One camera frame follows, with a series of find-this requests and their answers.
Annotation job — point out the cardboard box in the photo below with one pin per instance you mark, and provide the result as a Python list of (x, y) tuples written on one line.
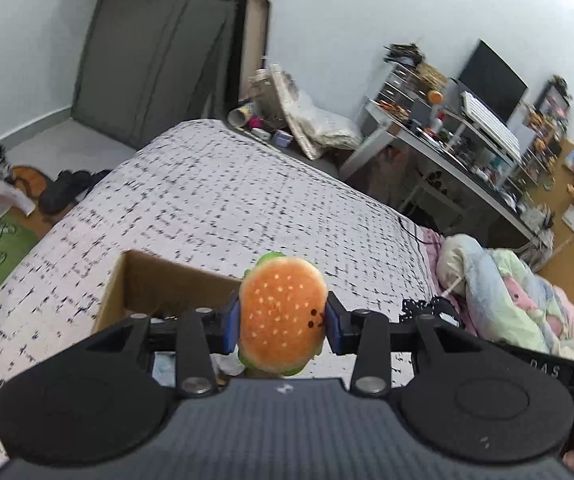
[(167, 285)]

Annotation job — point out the shelf of small figurines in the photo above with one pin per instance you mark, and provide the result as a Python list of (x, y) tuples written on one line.
[(547, 120)]

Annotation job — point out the hamburger plush toy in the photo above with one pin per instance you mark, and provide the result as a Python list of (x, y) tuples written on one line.
[(282, 310)]

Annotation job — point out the black monitor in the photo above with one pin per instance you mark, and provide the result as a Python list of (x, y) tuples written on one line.
[(492, 80)]

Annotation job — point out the round brown mat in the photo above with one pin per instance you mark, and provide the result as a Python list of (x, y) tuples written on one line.
[(29, 180)]

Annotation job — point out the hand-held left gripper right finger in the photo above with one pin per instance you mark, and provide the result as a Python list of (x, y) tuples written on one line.
[(334, 327)]

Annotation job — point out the small purple box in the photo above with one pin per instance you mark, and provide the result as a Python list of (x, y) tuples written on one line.
[(283, 138)]

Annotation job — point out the dark grey wardrobe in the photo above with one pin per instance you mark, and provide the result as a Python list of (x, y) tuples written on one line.
[(152, 50)]

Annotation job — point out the small white item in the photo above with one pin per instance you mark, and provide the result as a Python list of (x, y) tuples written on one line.
[(260, 134)]

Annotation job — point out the wooden door panel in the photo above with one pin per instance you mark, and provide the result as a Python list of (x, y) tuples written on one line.
[(256, 40)]

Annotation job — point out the pile of black tools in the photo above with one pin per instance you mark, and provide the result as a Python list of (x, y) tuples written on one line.
[(404, 54)]

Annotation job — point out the beige canvas tote bag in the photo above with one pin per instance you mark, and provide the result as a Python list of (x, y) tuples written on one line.
[(317, 125)]

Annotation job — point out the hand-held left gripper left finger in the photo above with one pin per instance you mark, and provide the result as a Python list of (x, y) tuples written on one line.
[(232, 325)]

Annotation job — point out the orange ball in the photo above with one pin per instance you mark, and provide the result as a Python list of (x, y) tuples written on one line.
[(434, 96)]

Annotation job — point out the pastel patterned quilt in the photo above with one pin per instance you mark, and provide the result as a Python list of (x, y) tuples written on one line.
[(492, 290)]

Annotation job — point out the clear plastic container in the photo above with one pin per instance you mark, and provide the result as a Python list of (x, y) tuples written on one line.
[(264, 90)]

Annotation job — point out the white desk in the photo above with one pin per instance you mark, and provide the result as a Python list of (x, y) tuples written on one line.
[(367, 150)]

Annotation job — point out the grey drawer organizer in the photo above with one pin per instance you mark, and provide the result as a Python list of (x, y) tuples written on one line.
[(402, 85)]

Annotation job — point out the small pink item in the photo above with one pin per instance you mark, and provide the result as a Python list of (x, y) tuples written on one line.
[(255, 123)]

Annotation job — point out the bed with black-flecked white sheet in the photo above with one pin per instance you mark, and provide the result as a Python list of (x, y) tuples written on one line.
[(217, 195)]

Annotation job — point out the white keyboard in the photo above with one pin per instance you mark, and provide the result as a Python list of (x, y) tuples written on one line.
[(492, 125)]

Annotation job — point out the black fabric bundle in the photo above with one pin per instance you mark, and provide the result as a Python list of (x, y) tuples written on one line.
[(432, 310)]

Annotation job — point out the paper tube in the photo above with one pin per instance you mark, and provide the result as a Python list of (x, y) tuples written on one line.
[(241, 115)]

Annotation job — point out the black slipper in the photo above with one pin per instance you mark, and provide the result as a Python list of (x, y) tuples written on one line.
[(64, 192), (101, 177)]

